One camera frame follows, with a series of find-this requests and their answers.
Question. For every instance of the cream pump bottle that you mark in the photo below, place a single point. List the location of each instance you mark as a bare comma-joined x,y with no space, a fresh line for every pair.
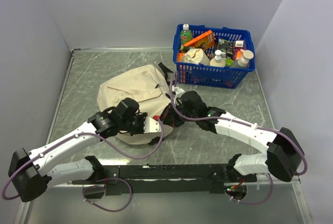
219,59

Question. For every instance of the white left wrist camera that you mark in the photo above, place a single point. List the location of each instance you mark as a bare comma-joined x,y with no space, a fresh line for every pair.
151,126

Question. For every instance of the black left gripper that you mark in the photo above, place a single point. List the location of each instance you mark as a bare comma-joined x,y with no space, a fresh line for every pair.
141,130

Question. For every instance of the blue plastic basket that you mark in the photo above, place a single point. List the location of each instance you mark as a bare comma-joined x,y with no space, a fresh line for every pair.
207,75

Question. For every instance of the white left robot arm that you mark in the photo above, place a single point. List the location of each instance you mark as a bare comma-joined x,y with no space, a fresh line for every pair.
33,172

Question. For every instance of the beige canvas backpack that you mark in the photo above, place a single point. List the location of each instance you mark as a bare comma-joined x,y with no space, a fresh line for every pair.
146,85

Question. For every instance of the beige crumpled paper bag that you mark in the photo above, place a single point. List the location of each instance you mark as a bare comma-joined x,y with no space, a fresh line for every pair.
195,56

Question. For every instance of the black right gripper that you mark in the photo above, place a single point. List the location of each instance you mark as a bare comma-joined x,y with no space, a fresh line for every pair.
172,118

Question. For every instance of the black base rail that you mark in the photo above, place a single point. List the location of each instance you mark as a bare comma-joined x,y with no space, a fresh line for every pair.
210,178

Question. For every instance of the grey pump bottle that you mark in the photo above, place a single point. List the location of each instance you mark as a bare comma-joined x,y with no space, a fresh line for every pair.
243,58

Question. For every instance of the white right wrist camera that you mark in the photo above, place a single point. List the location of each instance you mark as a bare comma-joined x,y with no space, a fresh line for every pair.
177,92

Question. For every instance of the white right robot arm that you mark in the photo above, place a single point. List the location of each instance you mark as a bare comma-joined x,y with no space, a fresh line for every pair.
279,151

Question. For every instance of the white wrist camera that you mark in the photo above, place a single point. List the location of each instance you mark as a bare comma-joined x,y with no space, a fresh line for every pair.
151,126
177,92

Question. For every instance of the dark snack packet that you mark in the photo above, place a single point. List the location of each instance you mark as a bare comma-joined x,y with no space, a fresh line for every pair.
226,47

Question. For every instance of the orange snack box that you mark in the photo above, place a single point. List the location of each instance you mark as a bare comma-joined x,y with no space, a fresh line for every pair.
204,41

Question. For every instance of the green tea bottle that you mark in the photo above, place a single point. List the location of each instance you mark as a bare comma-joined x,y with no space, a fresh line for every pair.
185,34

